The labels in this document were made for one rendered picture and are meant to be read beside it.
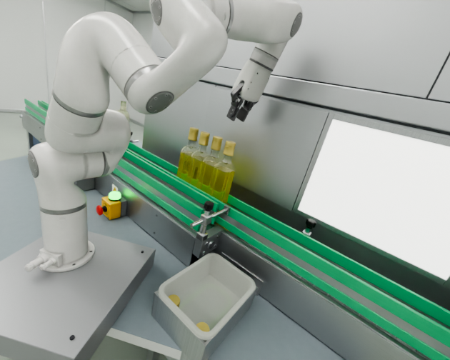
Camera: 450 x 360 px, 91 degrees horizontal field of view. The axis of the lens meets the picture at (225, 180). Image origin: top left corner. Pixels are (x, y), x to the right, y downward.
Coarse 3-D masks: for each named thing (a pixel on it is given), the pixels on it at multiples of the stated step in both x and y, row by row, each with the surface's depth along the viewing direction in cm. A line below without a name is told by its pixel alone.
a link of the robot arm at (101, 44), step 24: (96, 24) 34; (120, 24) 35; (72, 48) 33; (96, 48) 35; (120, 48) 34; (144, 48) 35; (72, 72) 34; (96, 72) 36; (120, 72) 34; (72, 96) 35; (96, 96) 37
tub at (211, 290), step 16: (208, 256) 67; (192, 272) 62; (208, 272) 69; (224, 272) 67; (240, 272) 64; (160, 288) 53; (176, 288) 58; (192, 288) 64; (208, 288) 65; (224, 288) 66; (240, 288) 64; (192, 304) 59; (208, 304) 60; (224, 304) 61; (240, 304) 54; (192, 320) 55; (208, 320) 56; (224, 320) 49; (208, 336) 45
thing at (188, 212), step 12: (36, 108) 143; (120, 168) 92; (132, 168) 86; (132, 180) 88; (144, 180) 83; (156, 180) 79; (144, 192) 84; (156, 192) 80; (168, 192) 75; (168, 204) 76; (180, 204) 73; (192, 204) 69; (180, 216) 74; (192, 216) 70
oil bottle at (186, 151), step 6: (186, 150) 82; (192, 150) 82; (180, 156) 85; (186, 156) 83; (180, 162) 85; (186, 162) 83; (180, 168) 86; (186, 168) 84; (180, 174) 86; (186, 174) 85
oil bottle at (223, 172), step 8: (216, 168) 75; (224, 168) 73; (232, 168) 75; (216, 176) 75; (224, 176) 74; (232, 176) 77; (216, 184) 76; (224, 184) 75; (216, 192) 77; (224, 192) 77; (224, 200) 79
